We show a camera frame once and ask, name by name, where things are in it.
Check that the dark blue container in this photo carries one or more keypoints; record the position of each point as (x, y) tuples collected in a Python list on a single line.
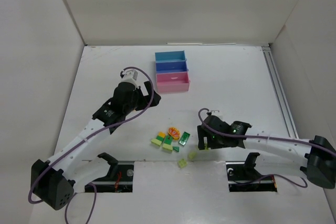
[(171, 67)]

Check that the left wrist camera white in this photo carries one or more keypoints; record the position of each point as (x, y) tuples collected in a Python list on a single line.
[(129, 76)]

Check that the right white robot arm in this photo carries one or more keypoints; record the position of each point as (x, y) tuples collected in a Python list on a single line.
[(311, 160)]

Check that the light green curved lego left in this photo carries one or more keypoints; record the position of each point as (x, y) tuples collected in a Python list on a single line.
[(156, 142)]

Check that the light blue container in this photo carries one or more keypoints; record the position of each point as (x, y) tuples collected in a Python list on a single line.
[(170, 56)]

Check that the yellow butterfly lego piece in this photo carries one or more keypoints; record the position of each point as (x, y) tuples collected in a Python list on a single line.
[(174, 133)]

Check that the small dark green slope lego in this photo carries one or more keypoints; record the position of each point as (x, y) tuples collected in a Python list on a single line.
[(176, 148)]

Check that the dark green lego plate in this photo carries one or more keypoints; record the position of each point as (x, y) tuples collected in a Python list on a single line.
[(184, 138)]

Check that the pink container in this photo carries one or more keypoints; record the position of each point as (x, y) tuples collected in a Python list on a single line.
[(172, 82)]

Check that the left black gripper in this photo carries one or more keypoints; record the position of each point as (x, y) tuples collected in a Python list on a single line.
[(143, 98)]

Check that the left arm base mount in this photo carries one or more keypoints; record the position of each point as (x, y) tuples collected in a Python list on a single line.
[(118, 178)]

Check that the green lego brick left stack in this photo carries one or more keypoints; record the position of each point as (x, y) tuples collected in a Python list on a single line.
[(159, 139)]

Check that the light green curved lego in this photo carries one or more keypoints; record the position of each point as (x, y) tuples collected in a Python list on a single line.
[(167, 147), (156, 142)]

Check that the aluminium rail right side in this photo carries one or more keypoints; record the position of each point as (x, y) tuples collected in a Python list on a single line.
[(279, 91)]

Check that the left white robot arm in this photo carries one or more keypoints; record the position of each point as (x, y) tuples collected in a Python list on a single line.
[(56, 180)]

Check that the light green curved lego right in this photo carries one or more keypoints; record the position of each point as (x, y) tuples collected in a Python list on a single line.
[(167, 147)]

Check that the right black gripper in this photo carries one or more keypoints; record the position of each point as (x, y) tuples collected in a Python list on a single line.
[(203, 137)]

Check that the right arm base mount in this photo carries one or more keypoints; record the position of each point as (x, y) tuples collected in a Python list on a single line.
[(243, 177)]

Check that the green number lego brick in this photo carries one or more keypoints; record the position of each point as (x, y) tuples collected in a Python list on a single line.
[(168, 140)]

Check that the light green square lego brick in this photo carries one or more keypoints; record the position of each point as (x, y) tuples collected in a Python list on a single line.
[(191, 155)]

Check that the yellow lego brick on stack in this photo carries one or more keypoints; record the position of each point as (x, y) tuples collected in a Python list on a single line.
[(161, 134)]

